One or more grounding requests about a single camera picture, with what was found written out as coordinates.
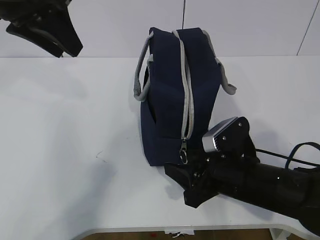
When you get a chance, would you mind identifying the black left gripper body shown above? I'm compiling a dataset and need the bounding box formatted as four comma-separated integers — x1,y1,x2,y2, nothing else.
0,0,71,28

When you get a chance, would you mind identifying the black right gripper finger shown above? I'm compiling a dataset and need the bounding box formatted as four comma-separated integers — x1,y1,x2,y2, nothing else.
164,162,198,191

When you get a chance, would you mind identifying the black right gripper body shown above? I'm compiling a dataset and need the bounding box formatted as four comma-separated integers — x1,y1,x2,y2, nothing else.
183,148,260,208

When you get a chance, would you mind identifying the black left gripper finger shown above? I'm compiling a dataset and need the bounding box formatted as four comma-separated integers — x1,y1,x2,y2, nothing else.
37,5,83,57
6,23,63,58

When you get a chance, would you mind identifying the navy blue zip bag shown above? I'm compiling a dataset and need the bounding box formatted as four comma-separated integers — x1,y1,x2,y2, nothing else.
133,27,237,167

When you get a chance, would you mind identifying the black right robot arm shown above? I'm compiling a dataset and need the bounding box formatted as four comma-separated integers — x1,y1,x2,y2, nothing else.
0,27,320,240

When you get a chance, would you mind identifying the white torn paper scrap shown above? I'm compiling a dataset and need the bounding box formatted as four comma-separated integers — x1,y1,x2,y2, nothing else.
164,230,195,239

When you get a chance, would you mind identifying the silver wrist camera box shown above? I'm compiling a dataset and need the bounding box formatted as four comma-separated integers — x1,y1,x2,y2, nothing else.
201,116,258,161

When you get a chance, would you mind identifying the black cable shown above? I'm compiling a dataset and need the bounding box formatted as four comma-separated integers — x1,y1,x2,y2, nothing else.
256,141,320,170

